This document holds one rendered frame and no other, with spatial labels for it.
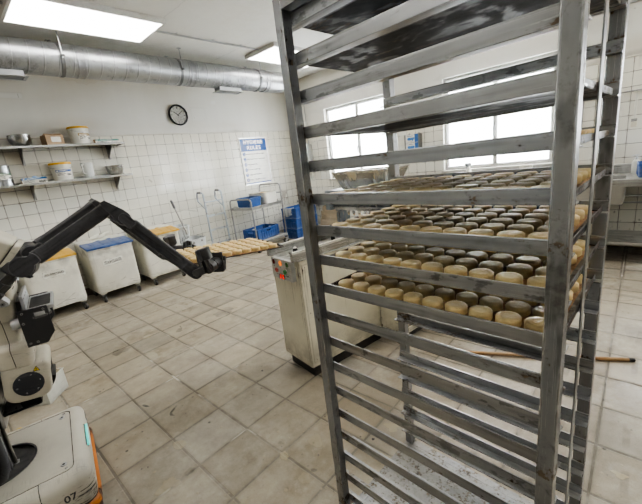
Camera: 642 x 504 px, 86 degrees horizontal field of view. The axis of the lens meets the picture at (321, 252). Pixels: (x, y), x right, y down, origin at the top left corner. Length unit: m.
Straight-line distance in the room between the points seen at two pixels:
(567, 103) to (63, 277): 4.91
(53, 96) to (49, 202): 1.33
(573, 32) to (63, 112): 5.57
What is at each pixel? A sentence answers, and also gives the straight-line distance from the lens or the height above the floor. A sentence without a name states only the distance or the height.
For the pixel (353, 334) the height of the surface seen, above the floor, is 0.18.
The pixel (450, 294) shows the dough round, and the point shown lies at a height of 1.06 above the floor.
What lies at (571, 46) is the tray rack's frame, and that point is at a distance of 0.67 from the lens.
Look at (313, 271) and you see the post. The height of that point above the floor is 1.11.
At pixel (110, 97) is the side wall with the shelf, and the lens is 6.02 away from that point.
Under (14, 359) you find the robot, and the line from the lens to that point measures 1.96.
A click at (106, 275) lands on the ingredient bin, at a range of 5.16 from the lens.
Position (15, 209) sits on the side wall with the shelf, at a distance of 5.58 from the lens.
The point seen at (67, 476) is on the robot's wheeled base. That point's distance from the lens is 2.03.
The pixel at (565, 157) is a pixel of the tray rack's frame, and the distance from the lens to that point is 0.66.
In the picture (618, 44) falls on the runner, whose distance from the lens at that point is 1.12.
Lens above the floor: 1.42
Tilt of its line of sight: 15 degrees down
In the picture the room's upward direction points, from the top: 7 degrees counter-clockwise
